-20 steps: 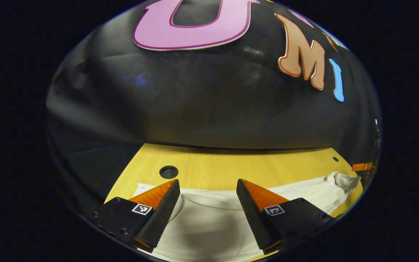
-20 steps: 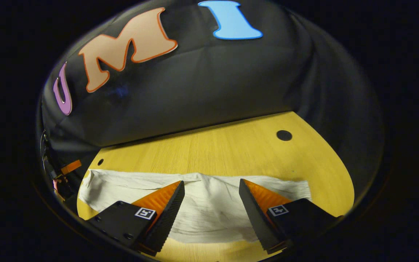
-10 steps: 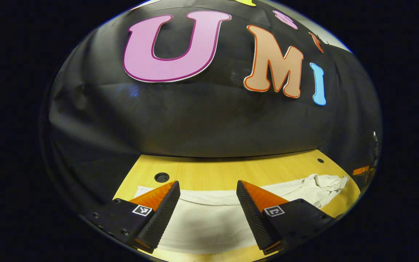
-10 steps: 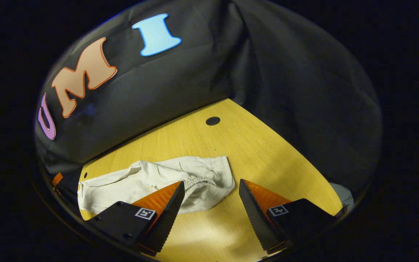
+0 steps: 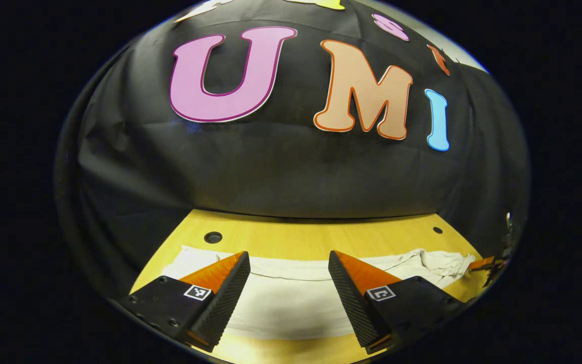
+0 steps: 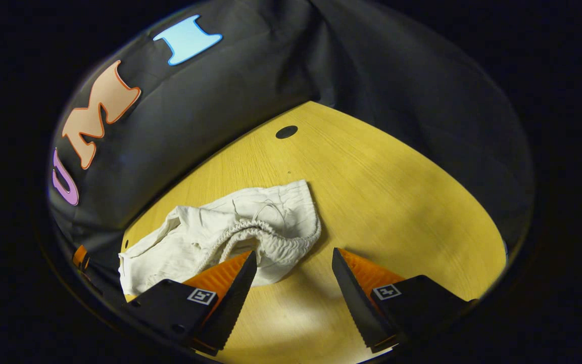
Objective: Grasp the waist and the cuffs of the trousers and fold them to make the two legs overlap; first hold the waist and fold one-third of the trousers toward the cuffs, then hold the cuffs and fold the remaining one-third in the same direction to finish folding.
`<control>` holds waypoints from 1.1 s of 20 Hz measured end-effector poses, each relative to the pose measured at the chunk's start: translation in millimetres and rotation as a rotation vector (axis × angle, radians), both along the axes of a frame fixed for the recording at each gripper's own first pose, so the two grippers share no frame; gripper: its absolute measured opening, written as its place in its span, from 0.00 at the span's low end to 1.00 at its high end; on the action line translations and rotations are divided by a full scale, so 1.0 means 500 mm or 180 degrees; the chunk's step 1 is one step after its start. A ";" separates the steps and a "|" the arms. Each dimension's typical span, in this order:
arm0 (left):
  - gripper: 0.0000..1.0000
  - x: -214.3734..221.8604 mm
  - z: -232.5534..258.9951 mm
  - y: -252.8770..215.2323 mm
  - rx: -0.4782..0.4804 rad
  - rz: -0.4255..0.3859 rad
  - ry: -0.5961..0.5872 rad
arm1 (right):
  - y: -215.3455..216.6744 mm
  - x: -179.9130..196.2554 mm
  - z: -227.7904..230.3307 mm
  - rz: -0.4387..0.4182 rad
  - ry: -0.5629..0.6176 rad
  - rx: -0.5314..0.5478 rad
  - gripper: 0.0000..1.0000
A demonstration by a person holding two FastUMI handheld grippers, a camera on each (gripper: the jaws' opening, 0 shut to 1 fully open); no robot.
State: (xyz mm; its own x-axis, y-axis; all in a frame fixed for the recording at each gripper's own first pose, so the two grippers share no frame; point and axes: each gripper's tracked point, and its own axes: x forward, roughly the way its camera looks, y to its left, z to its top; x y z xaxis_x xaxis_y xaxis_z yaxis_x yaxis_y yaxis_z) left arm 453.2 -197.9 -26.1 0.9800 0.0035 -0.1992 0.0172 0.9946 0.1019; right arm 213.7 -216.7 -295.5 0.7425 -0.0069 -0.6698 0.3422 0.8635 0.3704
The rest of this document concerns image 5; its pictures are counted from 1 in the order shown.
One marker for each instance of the black backdrop cloth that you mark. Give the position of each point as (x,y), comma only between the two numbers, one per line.
(291,172)

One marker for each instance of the white jeans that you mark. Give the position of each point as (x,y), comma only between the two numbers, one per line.
(291,303)

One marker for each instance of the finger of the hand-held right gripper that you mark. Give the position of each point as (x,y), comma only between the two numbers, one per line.
(482,263)

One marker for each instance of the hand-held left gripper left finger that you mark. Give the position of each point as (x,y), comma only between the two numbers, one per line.
(225,296)

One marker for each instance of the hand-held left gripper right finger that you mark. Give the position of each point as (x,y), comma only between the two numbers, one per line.
(354,298)

